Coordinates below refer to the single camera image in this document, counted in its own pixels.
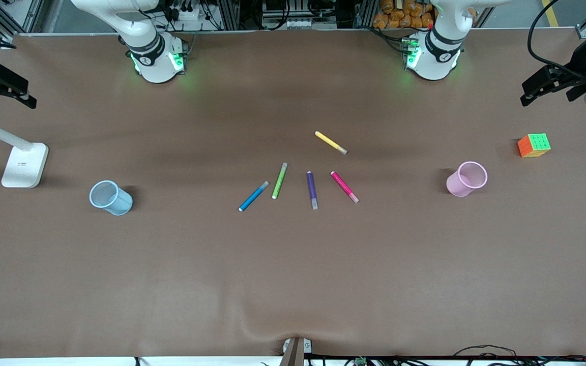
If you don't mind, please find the blue marker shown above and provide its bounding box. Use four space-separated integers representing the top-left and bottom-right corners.
239 180 270 212

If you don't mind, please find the pink marker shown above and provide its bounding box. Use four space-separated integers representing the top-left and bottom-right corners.
330 171 360 204

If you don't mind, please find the yellow marker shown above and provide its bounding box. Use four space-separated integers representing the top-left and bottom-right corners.
315 131 348 155

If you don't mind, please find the purple marker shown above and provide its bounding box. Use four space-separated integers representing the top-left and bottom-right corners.
306 171 319 210

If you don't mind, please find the pink mesh cup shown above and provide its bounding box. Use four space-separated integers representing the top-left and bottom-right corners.
446 161 488 197

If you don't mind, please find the metal table edge clamp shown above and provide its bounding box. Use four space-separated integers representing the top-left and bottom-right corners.
282 337 313 366

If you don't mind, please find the colourful puzzle cube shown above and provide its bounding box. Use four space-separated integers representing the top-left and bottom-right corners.
517 133 551 158

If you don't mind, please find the blue mesh cup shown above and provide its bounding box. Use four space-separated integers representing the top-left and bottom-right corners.
89 180 133 216

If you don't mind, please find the white power strip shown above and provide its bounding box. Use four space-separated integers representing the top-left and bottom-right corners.
170 6 207 22

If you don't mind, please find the green marker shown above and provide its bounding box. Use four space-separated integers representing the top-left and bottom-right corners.
272 163 288 200

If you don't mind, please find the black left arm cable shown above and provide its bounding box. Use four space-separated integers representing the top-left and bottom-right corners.
527 0 586 77

